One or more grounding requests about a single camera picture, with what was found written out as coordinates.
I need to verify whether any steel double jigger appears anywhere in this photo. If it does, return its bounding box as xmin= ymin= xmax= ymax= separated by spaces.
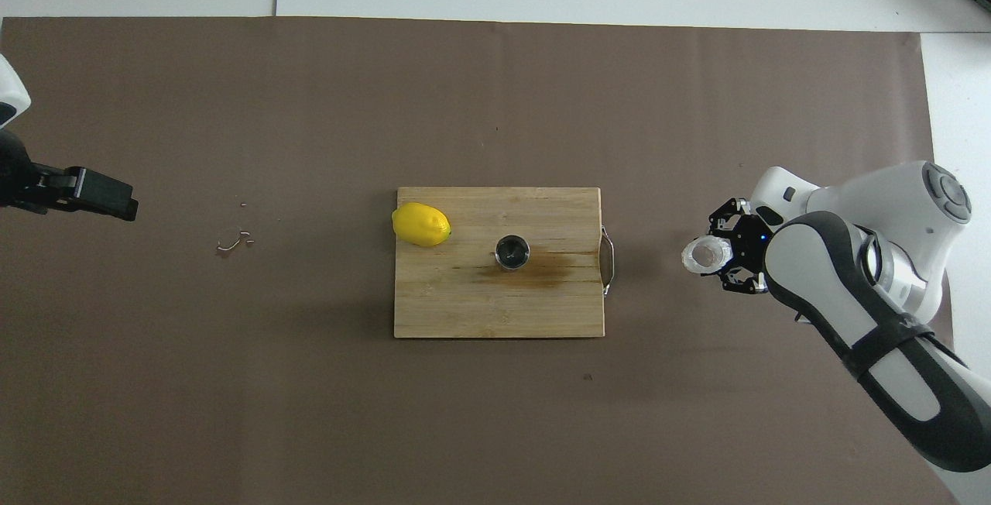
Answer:
xmin=494 ymin=235 xmax=531 ymax=272

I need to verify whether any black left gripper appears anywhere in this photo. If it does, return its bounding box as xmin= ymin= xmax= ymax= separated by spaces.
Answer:
xmin=0 ymin=128 xmax=139 ymax=222

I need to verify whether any yellow lemon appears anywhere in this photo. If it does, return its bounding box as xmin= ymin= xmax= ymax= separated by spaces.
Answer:
xmin=391 ymin=201 xmax=452 ymax=248

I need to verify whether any clear textured glass cup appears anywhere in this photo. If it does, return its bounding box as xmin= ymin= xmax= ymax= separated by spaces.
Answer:
xmin=681 ymin=235 xmax=734 ymax=277

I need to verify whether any brown paper table mat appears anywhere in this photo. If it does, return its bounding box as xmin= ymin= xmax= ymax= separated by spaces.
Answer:
xmin=0 ymin=15 xmax=972 ymax=505

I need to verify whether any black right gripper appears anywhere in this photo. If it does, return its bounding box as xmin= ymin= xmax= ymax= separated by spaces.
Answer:
xmin=708 ymin=196 xmax=777 ymax=295

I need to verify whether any wooden cutting board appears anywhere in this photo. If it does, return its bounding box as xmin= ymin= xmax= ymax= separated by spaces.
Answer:
xmin=393 ymin=186 xmax=616 ymax=339

